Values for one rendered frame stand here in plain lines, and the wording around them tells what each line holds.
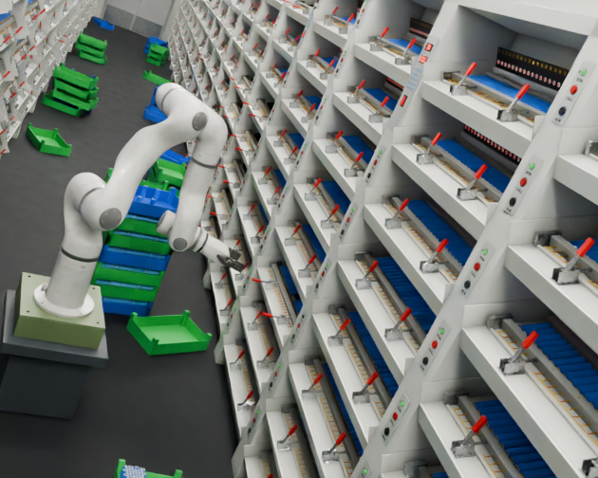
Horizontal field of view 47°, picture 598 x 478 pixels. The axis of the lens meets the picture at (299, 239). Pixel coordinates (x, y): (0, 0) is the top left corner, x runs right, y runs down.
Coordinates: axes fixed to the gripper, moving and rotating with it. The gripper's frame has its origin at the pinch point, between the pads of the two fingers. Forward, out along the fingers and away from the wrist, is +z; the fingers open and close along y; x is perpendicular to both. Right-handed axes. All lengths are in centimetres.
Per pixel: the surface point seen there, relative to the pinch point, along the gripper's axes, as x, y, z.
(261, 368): -26.1, 15.6, 24.8
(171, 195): -12, -71, -18
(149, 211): -16, -50, -27
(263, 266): -6.7, -30.0, 20.8
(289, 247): 11.2, -10.0, 16.7
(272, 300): -7.6, -2.2, 20.7
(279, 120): 39, -100, 12
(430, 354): 38, 105, 9
